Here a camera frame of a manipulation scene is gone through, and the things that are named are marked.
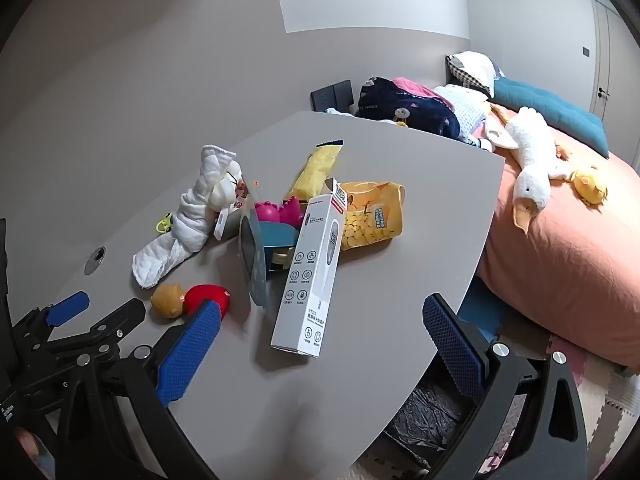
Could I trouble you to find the navy printed blanket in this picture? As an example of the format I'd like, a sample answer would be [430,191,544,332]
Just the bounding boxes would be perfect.
[357,76,461,137]

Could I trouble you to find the white goose plush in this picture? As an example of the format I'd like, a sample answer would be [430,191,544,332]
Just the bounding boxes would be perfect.
[487,102,576,235]

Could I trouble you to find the teal plastic toy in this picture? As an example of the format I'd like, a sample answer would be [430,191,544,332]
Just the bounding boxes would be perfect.
[257,221,301,281]

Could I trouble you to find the bed with orange sheet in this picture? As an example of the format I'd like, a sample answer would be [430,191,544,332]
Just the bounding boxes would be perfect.
[445,52,640,368]

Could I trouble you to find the yellow corn snack bag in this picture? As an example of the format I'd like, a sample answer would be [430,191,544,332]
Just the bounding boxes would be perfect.
[340,181,406,251]

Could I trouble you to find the potato toy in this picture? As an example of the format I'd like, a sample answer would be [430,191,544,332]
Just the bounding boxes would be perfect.
[151,283,187,317]

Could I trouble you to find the teal long pillow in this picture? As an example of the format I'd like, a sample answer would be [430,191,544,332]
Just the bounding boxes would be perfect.
[492,76,610,160]

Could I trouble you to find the white door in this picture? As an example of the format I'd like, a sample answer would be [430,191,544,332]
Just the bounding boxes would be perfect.
[590,0,631,121]

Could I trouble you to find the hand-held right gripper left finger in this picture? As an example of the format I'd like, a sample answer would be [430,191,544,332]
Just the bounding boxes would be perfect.
[47,299,226,480]

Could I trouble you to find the small red printed carton box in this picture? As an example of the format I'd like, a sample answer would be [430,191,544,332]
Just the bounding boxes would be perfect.
[212,177,253,241]

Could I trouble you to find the yellow duck plush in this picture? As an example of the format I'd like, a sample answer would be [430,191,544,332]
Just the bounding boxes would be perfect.
[570,165,608,206]

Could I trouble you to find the patchwork checked pillow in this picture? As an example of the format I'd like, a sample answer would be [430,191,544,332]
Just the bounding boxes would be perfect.
[446,51,501,98]

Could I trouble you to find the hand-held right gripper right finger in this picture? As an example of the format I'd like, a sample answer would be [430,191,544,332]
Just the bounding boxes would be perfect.
[422,294,588,480]

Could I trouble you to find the long yellow snack packet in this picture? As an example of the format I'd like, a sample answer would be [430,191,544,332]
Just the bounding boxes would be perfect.
[285,140,345,201]

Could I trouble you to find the red tomato toy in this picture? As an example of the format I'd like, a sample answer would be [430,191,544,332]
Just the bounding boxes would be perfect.
[182,284,231,318]

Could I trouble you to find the round desk cable grommet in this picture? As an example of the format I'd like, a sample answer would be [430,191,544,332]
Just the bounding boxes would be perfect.
[85,246,108,275]

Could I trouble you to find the foam floor mats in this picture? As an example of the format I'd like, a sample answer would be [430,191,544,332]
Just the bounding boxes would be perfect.
[350,305,640,480]

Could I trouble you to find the white plush duck toy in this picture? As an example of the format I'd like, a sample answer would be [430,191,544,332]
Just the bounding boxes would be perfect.
[132,145,246,290]

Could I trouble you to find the pink plastic toy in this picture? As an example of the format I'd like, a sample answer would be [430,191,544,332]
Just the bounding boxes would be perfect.
[254,197,306,231]

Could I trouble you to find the black wall socket panel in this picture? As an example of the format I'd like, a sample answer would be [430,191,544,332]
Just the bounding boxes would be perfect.
[310,80,353,112]

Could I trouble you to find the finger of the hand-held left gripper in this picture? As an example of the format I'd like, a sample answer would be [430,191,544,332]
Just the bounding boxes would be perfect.
[47,298,148,361]
[12,291,91,356]

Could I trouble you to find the pink blanket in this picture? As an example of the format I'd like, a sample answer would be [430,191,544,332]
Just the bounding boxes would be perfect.
[392,77,456,111]

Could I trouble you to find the tall white carton box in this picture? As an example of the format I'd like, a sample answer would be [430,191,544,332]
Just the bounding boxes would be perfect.
[270,178,348,359]

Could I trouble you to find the bin with black bag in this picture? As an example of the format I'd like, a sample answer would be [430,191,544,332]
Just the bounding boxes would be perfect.
[382,375,481,471]

